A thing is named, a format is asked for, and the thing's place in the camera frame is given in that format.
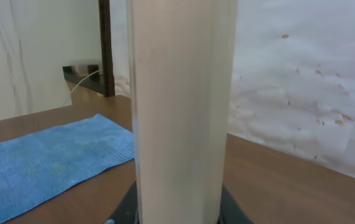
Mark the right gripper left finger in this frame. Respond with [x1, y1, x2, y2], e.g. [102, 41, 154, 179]
[104, 181, 140, 224]

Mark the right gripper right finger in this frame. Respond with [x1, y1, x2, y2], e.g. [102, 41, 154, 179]
[218, 185, 254, 224]

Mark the white pipette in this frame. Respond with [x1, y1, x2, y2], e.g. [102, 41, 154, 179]
[126, 0, 239, 224]

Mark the blue cloth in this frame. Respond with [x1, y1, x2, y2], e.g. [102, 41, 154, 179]
[0, 113, 136, 224]

